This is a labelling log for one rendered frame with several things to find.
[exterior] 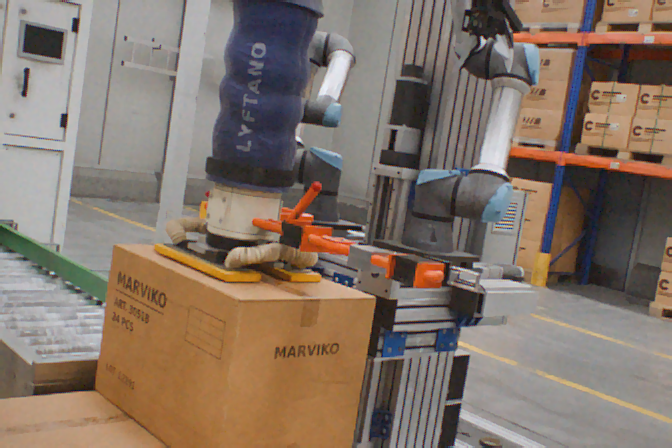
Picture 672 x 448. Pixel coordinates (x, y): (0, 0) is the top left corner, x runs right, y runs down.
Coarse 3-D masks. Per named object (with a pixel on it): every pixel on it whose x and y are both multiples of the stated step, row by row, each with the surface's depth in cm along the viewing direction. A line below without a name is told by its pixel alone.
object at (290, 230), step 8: (288, 224) 179; (296, 224) 184; (304, 224) 186; (312, 224) 187; (288, 232) 181; (296, 232) 177; (304, 232) 177; (312, 232) 178; (320, 232) 180; (328, 232) 181; (280, 240) 181; (288, 240) 179; (296, 240) 178; (304, 240) 177; (296, 248) 177; (304, 248) 177; (312, 248) 179; (320, 248) 180
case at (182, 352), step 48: (144, 288) 196; (192, 288) 180; (240, 288) 177; (288, 288) 185; (336, 288) 195; (144, 336) 195; (192, 336) 179; (240, 336) 167; (288, 336) 176; (336, 336) 186; (96, 384) 213; (144, 384) 194; (192, 384) 178; (240, 384) 169; (288, 384) 178; (336, 384) 188; (192, 432) 177; (240, 432) 172; (288, 432) 181; (336, 432) 191
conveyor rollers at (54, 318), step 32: (0, 256) 369; (0, 288) 310; (32, 288) 318; (64, 288) 327; (0, 320) 267; (32, 320) 274; (64, 320) 274; (96, 320) 281; (64, 352) 245; (96, 352) 244
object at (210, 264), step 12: (192, 240) 200; (168, 252) 199; (180, 252) 197; (192, 252) 197; (192, 264) 190; (204, 264) 187; (216, 264) 186; (216, 276) 183; (228, 276) 180; (240, 276) 182; (252, 276) 185
